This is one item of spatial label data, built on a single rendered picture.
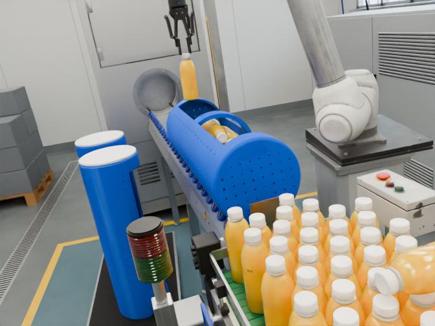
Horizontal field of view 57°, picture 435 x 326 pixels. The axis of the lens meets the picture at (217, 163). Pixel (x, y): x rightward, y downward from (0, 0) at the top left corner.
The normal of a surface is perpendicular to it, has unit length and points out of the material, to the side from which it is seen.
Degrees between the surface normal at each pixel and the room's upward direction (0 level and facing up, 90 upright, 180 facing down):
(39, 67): 90
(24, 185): 90
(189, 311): 0
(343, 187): 90
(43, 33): 90
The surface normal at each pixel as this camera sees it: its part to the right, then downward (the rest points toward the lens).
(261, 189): 0.28, 0.29
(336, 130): -0.45, 0.51
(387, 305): -0.15, -0.93
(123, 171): 0.63, 0.18
